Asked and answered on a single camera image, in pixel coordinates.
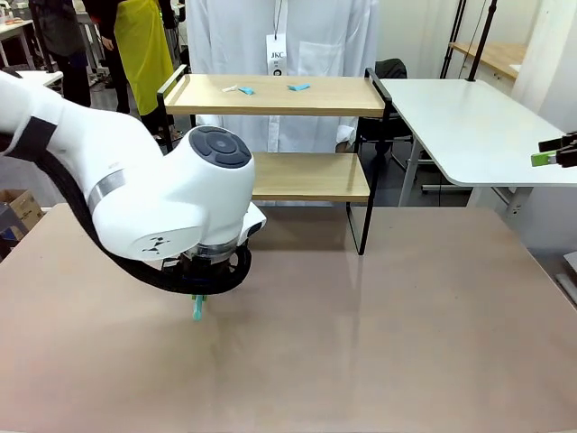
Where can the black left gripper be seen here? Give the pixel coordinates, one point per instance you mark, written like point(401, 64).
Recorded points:
point(207, 267)

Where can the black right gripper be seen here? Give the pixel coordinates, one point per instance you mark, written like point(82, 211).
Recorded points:
point(569, 151)

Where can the teal chenille duster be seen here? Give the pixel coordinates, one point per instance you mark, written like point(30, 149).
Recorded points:
point(197, 311)

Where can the person's left forearm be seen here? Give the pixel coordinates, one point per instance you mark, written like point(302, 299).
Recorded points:
point(348, 135)

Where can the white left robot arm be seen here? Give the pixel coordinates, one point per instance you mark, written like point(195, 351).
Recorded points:
point(135, 189)

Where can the person's left hand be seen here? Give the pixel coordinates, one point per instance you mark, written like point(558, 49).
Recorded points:
point(341, 147)

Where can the white side table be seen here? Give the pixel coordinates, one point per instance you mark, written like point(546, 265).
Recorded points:
point(473, 126)

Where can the wooden desk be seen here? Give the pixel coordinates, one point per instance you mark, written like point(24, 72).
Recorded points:
point(493, 56)

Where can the grey white floor plate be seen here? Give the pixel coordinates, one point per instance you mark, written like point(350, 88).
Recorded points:
point(569, 279)

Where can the black stand pole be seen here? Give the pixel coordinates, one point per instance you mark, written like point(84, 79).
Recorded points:
point(481, 40)

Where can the black tripod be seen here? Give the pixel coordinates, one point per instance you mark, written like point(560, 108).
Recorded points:
point(454, 38)

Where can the black office chair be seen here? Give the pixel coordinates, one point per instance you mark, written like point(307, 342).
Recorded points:
point(392, 131)

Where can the cardboard box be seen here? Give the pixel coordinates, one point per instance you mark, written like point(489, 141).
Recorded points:
point(24, 205)

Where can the person in yellow apron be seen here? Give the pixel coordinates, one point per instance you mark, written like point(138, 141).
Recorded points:
point(144, 49)

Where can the person in white lab coat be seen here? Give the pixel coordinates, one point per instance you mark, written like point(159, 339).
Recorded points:
point(324, 27)

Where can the white work table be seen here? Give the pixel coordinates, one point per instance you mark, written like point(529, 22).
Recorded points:
point(45, 77)

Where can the person in dark clothes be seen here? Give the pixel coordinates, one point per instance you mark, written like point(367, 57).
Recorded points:
point(63, 40)

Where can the two-tier wooden shelf black frame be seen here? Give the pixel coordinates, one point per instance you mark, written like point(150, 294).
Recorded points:
point(311, 176)

